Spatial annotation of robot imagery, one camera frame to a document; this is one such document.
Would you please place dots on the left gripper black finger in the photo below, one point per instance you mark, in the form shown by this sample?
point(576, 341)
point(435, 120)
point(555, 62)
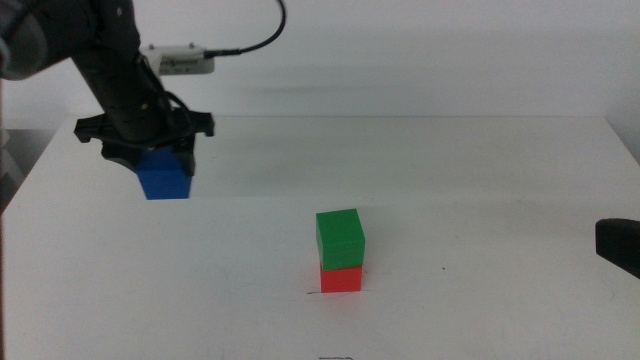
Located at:
point(187, 157)
point(120, 154)

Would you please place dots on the blue cube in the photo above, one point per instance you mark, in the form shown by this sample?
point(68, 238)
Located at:
point(165, 180)

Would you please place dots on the green cube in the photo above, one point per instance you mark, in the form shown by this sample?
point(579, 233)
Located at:
point(340, 237)

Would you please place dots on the red cube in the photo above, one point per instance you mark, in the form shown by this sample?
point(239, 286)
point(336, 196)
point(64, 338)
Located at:
point(341, 281)

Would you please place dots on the left black Piper arm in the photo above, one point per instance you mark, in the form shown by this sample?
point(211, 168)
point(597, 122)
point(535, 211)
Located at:
point(50, 25)

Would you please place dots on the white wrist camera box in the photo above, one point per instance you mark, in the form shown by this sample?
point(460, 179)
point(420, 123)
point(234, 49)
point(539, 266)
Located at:
point(180, 61)

